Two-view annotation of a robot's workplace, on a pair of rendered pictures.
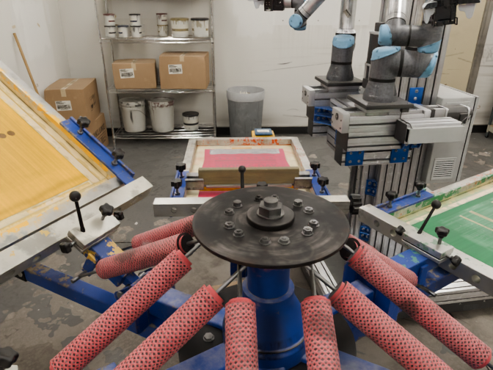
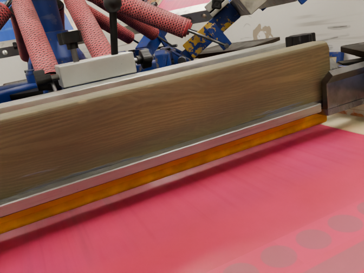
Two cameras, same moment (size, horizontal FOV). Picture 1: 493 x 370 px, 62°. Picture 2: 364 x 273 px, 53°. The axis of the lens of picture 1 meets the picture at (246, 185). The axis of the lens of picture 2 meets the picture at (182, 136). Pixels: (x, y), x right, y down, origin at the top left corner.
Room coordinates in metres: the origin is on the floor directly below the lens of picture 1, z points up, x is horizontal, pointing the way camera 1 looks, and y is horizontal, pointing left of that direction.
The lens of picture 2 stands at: (1.88, -0.12, 1.11)
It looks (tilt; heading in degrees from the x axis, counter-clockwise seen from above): 17 degrees down; 160
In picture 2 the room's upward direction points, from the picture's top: 10 degrees counter-clockwise
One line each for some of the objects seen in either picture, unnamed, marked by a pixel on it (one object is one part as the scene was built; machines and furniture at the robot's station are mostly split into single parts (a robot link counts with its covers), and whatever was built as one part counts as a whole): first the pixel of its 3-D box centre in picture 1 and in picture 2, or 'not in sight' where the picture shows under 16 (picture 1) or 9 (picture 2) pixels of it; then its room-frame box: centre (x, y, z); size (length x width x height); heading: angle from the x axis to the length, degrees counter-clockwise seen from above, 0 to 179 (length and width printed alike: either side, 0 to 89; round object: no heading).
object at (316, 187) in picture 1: (317, 189); not in sight; (1.52, -0.29, 0.98); 0.30 x 0.05 x 0.07; 2
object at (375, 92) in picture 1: (381, 88); not in sight; (1.89, -0.61, 1.31); 0.15 x 0.15 x 0.10
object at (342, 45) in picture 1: (342, 48); not in sight; (2.39, -0.53, 1.42); 0.13 x 0.12 x 0.14; 164
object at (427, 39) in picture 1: (425, 37); not in sight; (1.61, -0.66, 1.56); 0.11 x 0.08 x 0.11; 76
